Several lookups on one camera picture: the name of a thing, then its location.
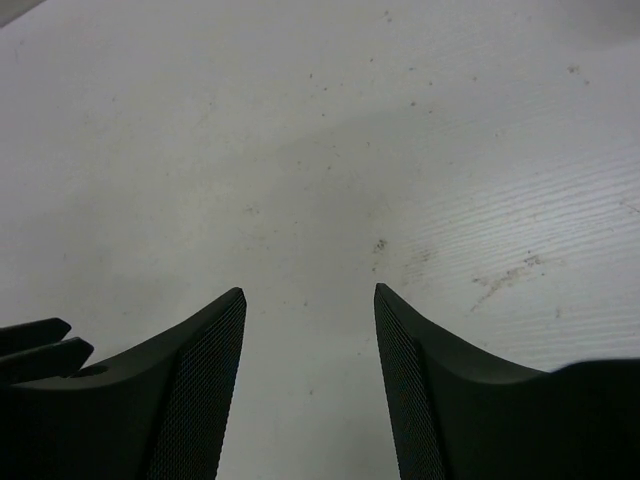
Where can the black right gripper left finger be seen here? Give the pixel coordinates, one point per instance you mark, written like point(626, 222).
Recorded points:
point(158, 410)

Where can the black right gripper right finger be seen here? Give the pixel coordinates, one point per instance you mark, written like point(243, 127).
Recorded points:
point(459, 412)

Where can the black left robot gripper part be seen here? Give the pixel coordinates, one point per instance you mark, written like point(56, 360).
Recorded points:
point(39, 350)

